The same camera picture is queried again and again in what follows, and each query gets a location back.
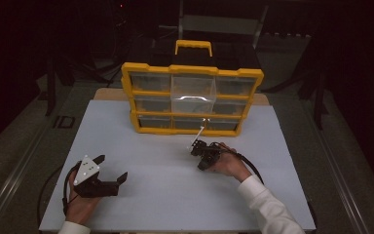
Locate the yellow black organizer cabinet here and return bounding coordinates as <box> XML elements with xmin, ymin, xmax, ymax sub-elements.
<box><xmin>120</xmin><ymin>39</ymin><xmax>265</xmax><ymax>137</ymax></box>

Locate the set of clear organizer drawers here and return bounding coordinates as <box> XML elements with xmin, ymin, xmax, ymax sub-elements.
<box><xmin>130</xmin><ymin>72</ymin><xmax>258</xmax><ymax>130</ymax></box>

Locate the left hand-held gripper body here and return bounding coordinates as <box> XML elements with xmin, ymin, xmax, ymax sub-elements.
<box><xmin>73</xmin><ymin>154</ymin><xmax>121</xmax><ymax>198</ymax></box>

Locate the person's right hand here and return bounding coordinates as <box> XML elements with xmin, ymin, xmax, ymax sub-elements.
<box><xmin>208</xmin><ymin>145</ymin><xmax>252</xmax><ymax>183</ymax></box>

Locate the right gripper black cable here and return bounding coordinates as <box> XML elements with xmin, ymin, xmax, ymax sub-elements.
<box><xmin>218</xmin><ymin>141</ymin><xmax>318</xmax><ymax>228</ymax></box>

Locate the person's left hand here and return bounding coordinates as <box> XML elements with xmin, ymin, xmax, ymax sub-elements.
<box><xmin>65</xmin><ymin>169</ymin><xmax>102</xmax><ymax>226</ymax></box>

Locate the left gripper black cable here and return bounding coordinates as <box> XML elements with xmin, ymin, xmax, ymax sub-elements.
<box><xmin>37</xmin><ymin>160</ymin><xmax>82</xmax><ymax>228</ymax></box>

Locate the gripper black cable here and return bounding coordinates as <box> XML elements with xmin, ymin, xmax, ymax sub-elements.
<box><xmin>218</xmin><ymin>141</ymin><xmax>318</xmax><ymax>228</ymax></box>
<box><xmin>37</xmin><ymin>160</ymin><xmax>82</xmax><ymax>228</ymax></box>

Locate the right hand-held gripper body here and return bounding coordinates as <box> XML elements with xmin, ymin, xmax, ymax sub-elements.
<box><xmin>187</xmin><ymin>126</ymin><xmax>224</xmax><ymax>162</ymax></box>

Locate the dark stand leg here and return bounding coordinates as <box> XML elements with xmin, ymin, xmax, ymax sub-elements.
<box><xmin>291</xmin><ymin>58</ymin><xmax>326</xmax><ymax>131</ymax></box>
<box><xmin>44</xmin><ymin>58</ymin><xmax>76</xmax><ymax>117</ymax></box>

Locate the clear plastic drawer bin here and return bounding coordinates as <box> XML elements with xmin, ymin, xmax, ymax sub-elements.
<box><xmin>170</xmin><ymin>74</ymin><xmax>217</xmax><ymax>114</ymax></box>

